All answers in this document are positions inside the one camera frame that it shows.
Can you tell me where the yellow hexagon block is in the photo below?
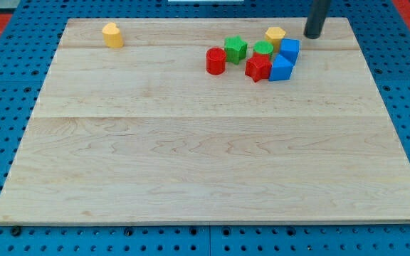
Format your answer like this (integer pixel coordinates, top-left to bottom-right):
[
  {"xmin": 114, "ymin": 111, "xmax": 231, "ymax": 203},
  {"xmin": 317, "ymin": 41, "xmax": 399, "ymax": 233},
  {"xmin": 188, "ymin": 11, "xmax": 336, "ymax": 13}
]
[{"xmin": 265, "ymin": 27, "xmax": 287, "ymax": 52}]

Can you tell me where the yellow heart block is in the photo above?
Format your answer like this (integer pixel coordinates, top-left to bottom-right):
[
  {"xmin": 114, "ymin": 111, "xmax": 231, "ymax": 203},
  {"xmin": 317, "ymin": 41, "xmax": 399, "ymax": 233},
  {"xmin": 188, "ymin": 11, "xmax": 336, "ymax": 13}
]
[{"xmin": 102, "ymin": 22, "xmax": 124, "ymax": 48}]

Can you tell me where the wooden board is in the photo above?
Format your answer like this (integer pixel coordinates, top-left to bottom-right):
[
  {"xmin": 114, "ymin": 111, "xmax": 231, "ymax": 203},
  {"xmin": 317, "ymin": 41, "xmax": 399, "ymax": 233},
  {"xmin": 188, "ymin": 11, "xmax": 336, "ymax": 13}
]
[{"xmin": 0, "ymin": 18, "xmax": 410, "ymax": 226}]

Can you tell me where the red cylinder block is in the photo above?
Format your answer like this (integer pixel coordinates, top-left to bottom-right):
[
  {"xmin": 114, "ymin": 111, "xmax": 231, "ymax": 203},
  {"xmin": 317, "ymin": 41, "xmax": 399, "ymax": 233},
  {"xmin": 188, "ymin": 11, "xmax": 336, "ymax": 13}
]
[{"xmin": 206, "ymin": 48, "xmax": 226, "ymax": 75}]

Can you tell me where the red star block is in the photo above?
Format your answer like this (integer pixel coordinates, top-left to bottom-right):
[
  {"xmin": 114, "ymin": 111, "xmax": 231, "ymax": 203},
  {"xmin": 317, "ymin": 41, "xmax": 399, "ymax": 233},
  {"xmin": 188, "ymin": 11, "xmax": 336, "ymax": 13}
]
[{"xmin": 245, "ymin": 53, "xmax": 272, "ymax": 82}]

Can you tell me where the green star block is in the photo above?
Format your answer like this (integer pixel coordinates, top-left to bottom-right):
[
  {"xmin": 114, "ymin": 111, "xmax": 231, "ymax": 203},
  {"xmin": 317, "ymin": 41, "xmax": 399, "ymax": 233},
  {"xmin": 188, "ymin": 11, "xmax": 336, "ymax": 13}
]
[{"xmin": 224, "ymin": 35, "xmax": 248, "ymax": 65}]

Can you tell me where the blue triangular block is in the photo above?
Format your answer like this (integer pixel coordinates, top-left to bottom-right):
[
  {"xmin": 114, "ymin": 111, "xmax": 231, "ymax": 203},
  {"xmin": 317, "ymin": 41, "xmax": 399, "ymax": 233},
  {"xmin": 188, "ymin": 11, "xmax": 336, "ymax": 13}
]
[{"xmin": 268, "ymin": 54, "xmax": 294, "ymax": 81}]

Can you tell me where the green cylinder block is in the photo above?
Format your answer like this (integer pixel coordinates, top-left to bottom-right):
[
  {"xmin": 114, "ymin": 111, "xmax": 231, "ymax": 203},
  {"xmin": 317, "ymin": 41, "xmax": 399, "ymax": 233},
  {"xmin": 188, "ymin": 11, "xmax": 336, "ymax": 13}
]
[{"xmin": 253, "ymin": 41, "xmax": 274, "ymax": 59}]

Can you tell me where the blue cube block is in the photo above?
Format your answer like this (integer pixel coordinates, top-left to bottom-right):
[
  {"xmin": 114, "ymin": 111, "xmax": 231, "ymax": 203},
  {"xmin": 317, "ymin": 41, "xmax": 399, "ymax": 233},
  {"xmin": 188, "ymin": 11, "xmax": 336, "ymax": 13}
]
[{"xmin": 279, "ymin": 38, "xmax": 300, "ymax": 65}]

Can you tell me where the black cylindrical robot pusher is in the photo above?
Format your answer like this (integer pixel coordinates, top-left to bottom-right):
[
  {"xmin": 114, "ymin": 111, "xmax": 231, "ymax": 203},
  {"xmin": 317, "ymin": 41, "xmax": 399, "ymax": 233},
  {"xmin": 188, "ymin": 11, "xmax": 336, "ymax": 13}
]
[{"xmin": 303, "ymin": 0, "xmax": 332, "ymax": 39}]

